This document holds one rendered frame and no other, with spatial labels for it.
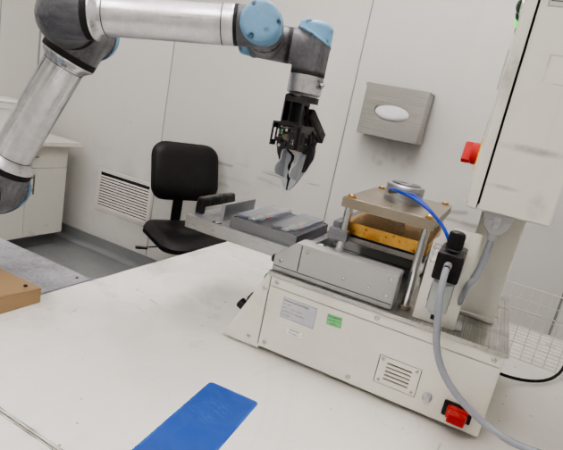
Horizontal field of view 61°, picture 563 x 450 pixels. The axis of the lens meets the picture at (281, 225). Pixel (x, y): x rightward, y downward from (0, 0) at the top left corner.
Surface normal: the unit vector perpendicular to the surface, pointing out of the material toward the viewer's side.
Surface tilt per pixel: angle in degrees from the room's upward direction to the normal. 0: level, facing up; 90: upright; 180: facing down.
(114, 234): 90
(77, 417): 0
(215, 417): 0
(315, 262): 90
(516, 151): 90
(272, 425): 0
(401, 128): 90
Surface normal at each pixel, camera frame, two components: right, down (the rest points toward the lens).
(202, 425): 0.19, -0.95
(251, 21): -0.02, 0.18
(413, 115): -0.45, 0.13
